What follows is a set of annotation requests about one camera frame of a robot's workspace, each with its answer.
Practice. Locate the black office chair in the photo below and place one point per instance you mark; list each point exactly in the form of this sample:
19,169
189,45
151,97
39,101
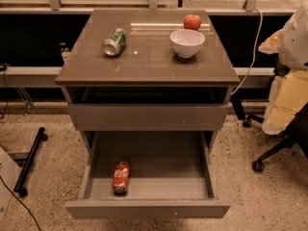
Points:
296,132

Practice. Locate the red coke can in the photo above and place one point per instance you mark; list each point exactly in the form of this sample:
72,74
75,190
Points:
121,178

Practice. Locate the green soda can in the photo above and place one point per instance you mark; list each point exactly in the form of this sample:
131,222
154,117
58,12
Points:
115,42

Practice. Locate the white ceramic bowl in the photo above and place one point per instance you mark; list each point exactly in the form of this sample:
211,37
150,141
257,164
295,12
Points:
186,42

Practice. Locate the open grey middle drawer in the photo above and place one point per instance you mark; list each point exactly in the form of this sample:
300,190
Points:
171,177

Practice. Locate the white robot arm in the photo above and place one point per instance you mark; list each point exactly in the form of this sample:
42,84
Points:
293,48

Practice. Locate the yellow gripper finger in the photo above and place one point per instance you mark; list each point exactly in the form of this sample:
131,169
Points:
271,44
287,96

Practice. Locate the closed grey top drawer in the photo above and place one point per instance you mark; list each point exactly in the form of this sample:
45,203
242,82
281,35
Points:
115,117

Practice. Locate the grey drawer cabinet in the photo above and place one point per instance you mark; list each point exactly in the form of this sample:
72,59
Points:
147,71

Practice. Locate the black wheeled stand base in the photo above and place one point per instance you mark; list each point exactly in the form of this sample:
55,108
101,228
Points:
25,160

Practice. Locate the red apple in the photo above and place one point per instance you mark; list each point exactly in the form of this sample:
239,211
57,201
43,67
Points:
192,22

